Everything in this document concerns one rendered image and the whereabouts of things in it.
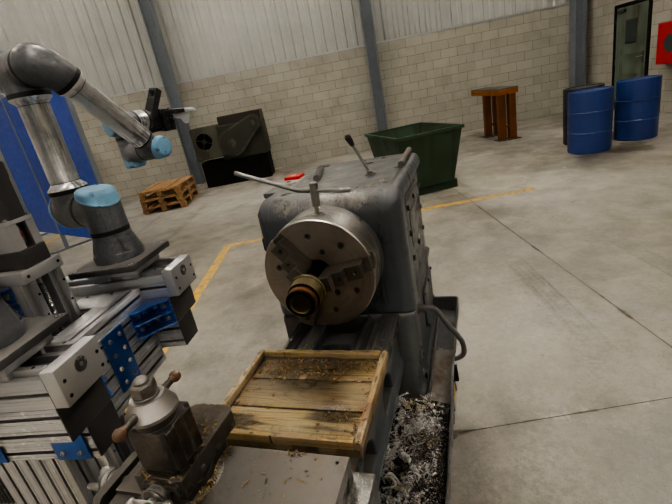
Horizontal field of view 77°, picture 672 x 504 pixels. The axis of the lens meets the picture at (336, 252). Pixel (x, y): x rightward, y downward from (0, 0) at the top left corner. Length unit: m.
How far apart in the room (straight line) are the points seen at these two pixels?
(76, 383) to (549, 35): 12.07
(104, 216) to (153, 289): 0.26
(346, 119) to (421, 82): 2.02
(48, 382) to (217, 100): 10.59
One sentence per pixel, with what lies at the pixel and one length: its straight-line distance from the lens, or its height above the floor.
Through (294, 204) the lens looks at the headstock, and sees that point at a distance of 1.29.
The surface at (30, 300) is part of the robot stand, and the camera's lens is 1.36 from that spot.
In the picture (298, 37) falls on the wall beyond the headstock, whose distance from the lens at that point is 11.24.
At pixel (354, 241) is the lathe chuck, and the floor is 1.17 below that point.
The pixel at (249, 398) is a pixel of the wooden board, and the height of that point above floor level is 0.89.
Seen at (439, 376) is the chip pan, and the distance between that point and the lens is 1.59.
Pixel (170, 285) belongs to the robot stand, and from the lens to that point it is 1.42.
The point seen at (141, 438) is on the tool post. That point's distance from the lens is 0.76.
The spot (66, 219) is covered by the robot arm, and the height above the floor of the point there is 1.31.
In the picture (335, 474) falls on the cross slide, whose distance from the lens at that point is 0.76.
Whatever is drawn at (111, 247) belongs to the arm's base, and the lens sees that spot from 1.47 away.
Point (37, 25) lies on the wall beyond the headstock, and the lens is 13.05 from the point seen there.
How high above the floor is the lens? 1.52
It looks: 20 degrees down
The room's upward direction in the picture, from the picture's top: 11 degrees counter-clockwise
